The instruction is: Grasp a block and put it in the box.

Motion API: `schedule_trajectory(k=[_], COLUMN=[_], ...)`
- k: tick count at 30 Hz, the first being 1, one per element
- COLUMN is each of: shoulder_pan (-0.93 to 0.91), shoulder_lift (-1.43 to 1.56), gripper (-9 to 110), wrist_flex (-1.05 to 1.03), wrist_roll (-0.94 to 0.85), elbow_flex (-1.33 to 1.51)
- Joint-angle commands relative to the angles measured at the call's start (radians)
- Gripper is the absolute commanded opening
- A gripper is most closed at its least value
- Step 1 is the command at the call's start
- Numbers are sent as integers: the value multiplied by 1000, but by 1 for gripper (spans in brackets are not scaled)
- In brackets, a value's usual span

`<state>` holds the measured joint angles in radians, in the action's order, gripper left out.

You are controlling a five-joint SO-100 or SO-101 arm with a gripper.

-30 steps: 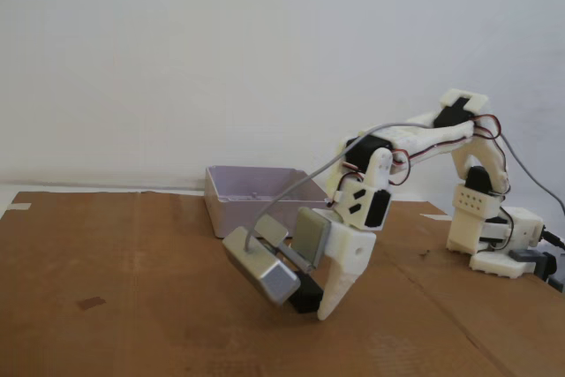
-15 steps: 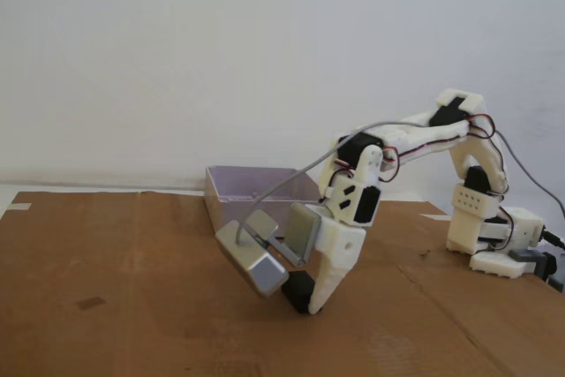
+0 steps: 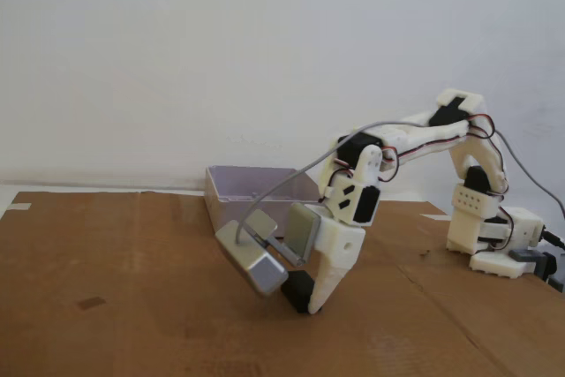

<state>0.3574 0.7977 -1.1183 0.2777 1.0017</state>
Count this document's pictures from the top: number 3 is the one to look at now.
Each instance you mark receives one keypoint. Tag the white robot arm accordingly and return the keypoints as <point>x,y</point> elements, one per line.
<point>468,218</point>

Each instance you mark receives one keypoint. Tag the pale tape piece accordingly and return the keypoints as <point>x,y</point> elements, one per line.
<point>434,216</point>
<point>20,207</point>

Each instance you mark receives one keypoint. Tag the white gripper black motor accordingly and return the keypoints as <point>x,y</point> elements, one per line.
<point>341,242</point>

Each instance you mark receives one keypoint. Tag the white plastic open box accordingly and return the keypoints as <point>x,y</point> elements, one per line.
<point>247,183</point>

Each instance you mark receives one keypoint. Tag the grey black table clamp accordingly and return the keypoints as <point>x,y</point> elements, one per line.
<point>525,256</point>

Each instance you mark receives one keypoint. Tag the black rectangular block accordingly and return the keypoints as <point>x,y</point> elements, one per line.
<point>298,289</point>

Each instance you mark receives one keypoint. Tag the silver webcam with clip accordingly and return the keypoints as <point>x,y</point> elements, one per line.
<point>260,271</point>

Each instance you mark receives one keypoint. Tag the brown cardboard sheet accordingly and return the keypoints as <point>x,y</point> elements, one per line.
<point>176,328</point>

